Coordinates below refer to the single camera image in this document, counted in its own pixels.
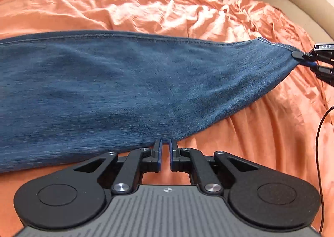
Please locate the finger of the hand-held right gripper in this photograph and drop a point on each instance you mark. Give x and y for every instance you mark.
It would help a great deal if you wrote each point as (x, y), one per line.
(297, 72)
(298, 54)

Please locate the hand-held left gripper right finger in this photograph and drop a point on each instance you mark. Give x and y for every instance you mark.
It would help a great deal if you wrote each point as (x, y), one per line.
(171, 154)

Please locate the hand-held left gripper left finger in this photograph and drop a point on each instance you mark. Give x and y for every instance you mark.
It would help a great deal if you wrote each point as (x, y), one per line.
(159, 154)

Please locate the blue denim pants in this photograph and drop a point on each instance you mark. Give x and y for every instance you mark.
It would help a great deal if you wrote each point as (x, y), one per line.
(104, 83)

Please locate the orange bed sheet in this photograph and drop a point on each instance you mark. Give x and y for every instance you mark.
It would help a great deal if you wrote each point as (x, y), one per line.
(130, 4)

